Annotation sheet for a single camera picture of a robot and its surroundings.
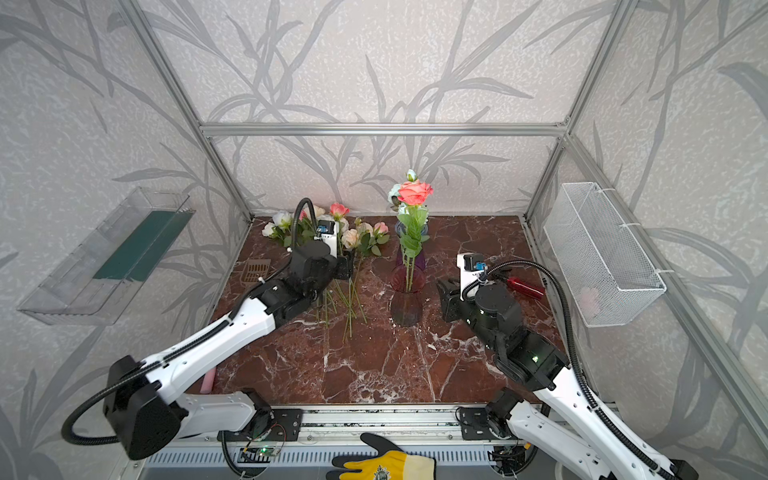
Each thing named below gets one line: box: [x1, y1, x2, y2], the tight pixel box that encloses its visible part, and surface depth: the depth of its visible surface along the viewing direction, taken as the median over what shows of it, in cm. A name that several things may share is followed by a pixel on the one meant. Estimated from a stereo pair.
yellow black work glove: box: [326, 433, 436, 480], surface depth 68 cm
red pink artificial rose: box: [398, 180, 434, 293], surface depth 68 cm
